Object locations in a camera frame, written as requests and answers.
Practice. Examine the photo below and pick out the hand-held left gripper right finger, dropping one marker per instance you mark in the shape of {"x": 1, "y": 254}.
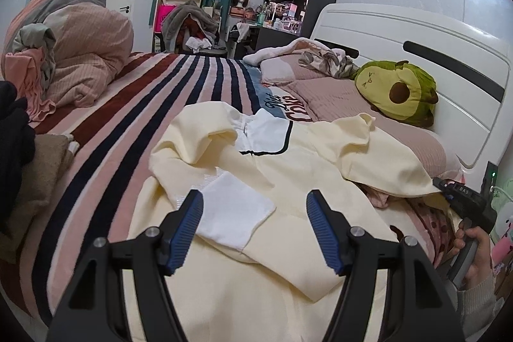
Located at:
{"x": 322, "y": 230}

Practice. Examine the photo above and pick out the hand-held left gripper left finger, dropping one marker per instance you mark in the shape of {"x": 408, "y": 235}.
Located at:
{"x": 186, "y": 230}

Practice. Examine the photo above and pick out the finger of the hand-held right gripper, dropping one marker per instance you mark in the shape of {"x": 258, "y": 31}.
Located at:
{"x": 443, "y": 189}

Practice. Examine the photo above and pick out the cream garment with white collar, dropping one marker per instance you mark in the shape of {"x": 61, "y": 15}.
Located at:
{"x": 280, "y": 185}

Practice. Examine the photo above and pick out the person's right forearm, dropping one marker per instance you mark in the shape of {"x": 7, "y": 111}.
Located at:
{"x": 477, "y": 310}

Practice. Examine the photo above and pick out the grey clothes pile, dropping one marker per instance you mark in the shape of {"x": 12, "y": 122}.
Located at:
{"x": 184, "y": 15}

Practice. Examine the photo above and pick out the person's right hand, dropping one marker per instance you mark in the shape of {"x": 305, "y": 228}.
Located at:
{"x": 483, "y": 254}

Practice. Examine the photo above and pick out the pale green plush toy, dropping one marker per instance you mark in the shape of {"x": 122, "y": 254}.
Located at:
{"x": 503, "y": 203}

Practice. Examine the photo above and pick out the pink dotted cloth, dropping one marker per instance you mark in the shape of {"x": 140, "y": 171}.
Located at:
{"x": 433, "y": 226}

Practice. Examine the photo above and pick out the green avocado plush toy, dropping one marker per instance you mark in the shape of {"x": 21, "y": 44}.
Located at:
{"x": 384, "y": 85}

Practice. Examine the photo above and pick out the striped blanket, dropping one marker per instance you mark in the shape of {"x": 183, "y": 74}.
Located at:
{"x": 120, "y": 125}

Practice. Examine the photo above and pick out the pink quilted pillow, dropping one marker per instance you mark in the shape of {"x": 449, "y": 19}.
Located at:
{"x": 332, "y": 101}

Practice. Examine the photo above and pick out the brown fleece cloth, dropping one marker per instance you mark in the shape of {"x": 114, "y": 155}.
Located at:
{"x": 40, "y": 181}

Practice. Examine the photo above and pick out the white headboard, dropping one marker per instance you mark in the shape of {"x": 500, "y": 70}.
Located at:
{"x": 421, "y": 25}

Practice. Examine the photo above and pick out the pale pink pillow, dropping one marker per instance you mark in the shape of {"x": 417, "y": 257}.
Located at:
{"x": 276, "y": 69}

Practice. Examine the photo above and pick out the patterned crumpled cloth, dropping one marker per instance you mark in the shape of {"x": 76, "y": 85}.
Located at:
{"x": 328, "y": 61}

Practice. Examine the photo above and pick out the white fleece blanket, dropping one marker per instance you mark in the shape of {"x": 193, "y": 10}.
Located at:
{"x": 276, "y": 51}

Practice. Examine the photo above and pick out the black cloth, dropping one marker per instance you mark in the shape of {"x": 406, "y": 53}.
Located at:
{"x": 12, "y": 149}

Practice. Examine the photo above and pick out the cluttered dark desk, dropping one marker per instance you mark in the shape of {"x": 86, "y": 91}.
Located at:
{"x": 264, "y": 33}

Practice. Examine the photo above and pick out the bright pink box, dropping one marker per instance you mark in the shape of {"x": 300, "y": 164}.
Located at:
{"x": 164, "y": 19}

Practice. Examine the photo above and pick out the pink bundled duvet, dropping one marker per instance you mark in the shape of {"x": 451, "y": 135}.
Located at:
{"x": 88, "y": 41}

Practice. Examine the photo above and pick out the pink ruffled cloth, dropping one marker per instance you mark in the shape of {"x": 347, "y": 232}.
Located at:
{"x": 24, "y": 69}

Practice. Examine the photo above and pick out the grey crumpled cloth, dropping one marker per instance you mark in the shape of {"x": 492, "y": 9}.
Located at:
{"x": 38, "y": 41}

